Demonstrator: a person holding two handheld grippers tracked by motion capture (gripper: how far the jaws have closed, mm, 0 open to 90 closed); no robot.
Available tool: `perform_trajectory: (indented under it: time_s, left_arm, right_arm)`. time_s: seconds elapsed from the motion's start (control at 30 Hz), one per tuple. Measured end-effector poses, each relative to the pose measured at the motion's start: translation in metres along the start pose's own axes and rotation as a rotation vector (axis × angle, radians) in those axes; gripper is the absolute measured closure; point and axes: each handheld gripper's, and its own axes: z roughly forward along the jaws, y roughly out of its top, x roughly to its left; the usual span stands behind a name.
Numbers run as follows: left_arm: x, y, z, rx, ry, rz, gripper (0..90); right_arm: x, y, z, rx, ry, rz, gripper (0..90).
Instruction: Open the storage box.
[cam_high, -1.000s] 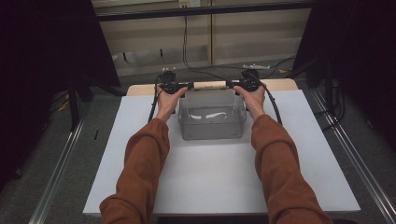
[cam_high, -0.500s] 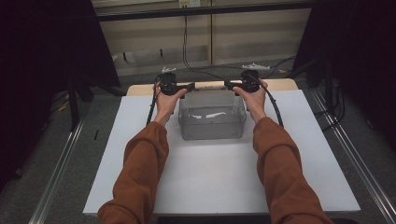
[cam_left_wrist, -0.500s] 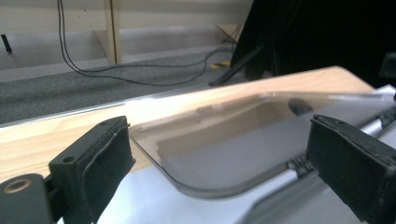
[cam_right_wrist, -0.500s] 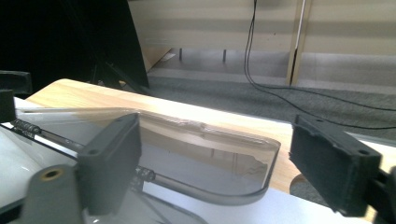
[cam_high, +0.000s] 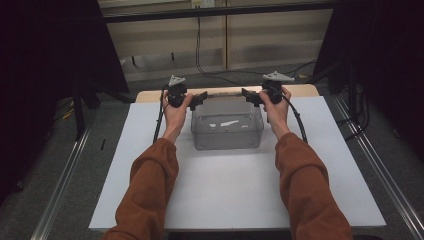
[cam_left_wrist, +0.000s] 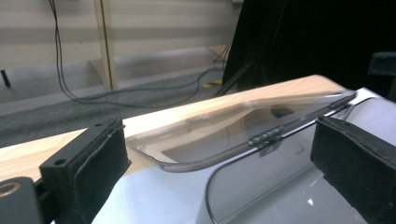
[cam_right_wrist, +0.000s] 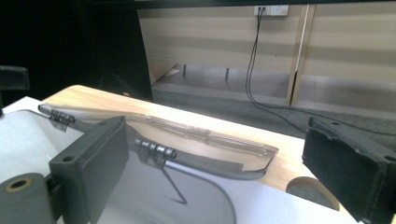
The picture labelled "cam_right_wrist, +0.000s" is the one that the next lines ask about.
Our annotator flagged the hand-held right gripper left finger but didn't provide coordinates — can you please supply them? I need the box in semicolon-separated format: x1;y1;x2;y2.
49;115;131;224

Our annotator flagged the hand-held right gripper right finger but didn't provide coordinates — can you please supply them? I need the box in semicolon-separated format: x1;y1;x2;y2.
302;116;396;224

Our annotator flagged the grey box with clear lid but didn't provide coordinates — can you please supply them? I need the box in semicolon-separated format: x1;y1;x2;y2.
0;103;280;224

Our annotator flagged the black curtain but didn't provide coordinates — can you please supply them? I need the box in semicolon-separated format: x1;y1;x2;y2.
0;0;154;103

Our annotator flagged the light wooden table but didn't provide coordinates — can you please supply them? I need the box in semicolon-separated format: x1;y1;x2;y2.
42;84;396;224

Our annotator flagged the light wooden vertical strip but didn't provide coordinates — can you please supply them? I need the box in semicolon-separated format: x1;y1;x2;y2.
285;4;317;107

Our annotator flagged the black power cable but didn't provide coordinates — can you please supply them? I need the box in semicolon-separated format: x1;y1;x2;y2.
245;7;309;134
247;7;396;137

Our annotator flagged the white wall socket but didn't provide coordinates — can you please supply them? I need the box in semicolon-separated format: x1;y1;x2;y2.
253;5;290;17

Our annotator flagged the black horizontal frame bar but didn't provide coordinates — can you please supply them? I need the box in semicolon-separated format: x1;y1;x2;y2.
135;0;396;10

